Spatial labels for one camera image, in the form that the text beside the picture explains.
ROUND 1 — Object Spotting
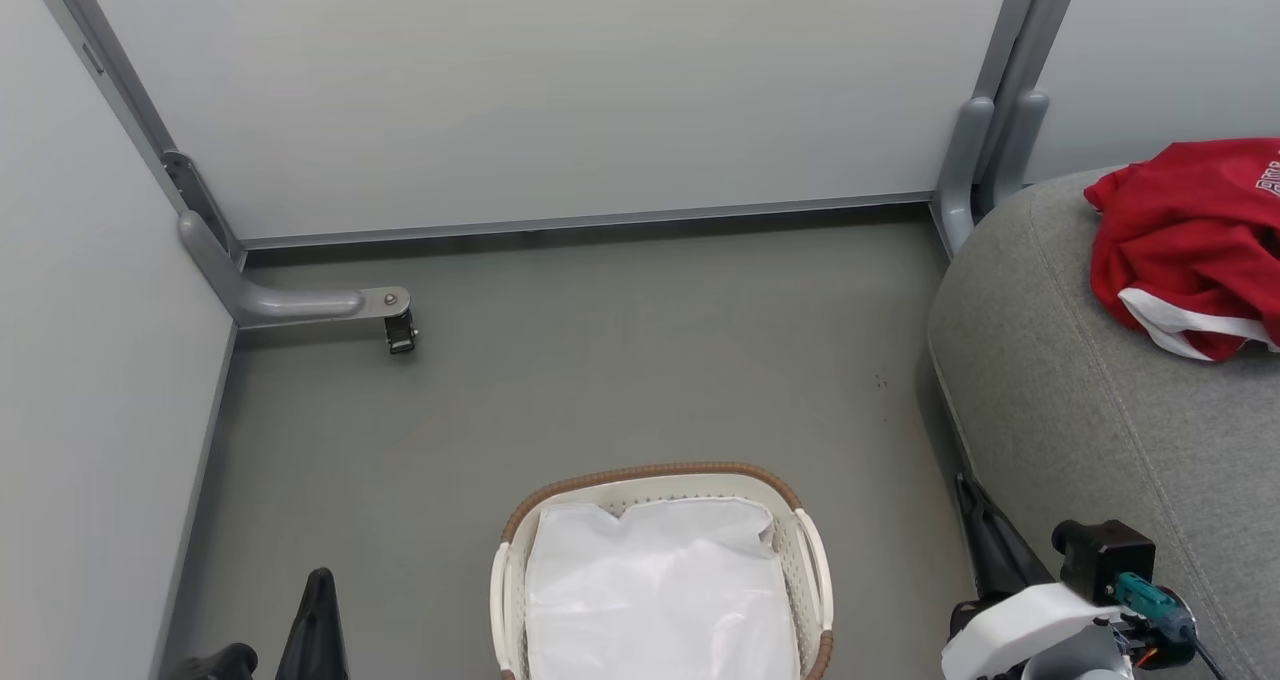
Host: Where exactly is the white basket with brown rim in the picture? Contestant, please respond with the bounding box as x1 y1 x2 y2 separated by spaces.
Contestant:
489 462 835 680

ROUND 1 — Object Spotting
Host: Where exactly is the grey double partition post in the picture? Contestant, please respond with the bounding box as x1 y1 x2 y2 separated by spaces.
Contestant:
930 0 1091 257

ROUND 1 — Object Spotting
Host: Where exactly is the red garment with white trim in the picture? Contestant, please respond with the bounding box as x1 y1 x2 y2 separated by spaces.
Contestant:
1084 138 1280 363

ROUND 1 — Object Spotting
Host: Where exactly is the thin black cable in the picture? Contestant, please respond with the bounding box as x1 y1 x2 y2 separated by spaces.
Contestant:
1188 636 1233 680

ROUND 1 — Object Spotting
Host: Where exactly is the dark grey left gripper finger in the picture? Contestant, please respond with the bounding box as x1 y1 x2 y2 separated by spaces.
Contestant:
274 566 350 680

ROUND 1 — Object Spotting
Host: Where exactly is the teal cable connector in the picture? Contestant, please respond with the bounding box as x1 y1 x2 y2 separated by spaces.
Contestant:
1113 571 1198 671

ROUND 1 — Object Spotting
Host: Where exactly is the light grey fabric sofa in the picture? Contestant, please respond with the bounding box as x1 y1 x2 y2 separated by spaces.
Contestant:
927 165 1280 680

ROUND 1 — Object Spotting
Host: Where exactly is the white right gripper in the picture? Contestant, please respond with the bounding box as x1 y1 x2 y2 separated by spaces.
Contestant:
940 472 1137 680

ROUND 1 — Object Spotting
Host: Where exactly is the grey partition base rail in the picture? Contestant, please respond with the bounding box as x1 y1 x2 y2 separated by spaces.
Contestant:
238 192 937 252

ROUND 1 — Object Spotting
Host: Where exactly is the grey corner partition post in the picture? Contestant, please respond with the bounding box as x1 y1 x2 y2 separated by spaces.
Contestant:
20 0 244 261

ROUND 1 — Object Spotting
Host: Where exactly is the grey partition foot bar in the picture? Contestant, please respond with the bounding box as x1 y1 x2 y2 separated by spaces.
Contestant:
178 210 412 328

